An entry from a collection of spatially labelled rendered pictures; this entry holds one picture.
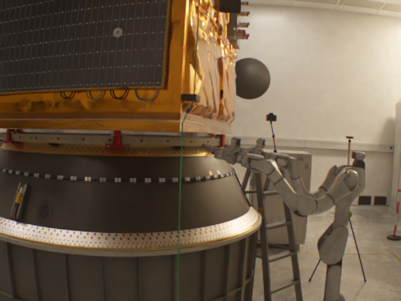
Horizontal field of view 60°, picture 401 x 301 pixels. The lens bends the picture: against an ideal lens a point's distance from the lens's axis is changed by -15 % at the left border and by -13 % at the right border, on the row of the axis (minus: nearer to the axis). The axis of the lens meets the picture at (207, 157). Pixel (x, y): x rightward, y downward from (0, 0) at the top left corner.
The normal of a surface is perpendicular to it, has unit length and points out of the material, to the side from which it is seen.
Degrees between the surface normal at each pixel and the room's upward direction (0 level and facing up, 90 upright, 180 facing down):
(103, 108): 95
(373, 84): 90
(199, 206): 62
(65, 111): 92
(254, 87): 90
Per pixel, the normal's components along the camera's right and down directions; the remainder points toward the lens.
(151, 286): 0.43, 0.07
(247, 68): -0.15, 0.05
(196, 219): 0.61, -0.40
